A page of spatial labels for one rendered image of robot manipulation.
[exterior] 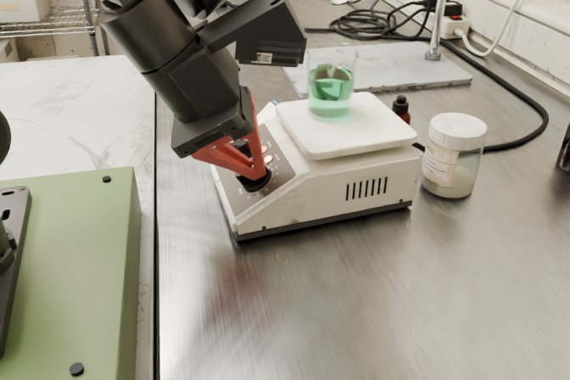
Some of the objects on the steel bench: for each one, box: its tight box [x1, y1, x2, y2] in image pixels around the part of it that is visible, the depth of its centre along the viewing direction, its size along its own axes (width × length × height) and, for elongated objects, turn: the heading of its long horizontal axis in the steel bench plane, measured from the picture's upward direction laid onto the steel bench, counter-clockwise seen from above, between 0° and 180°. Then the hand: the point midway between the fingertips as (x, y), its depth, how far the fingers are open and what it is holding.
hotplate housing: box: [210, 117, 422, 241], centre depth 56 cm, size 22×13×8 cm, turn 108°
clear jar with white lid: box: [421, 113, 488, 200], centre depth 57 cm, size 6×6×8 cm
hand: (255, 168), depth 50 cm, fingers closed, pressing on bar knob
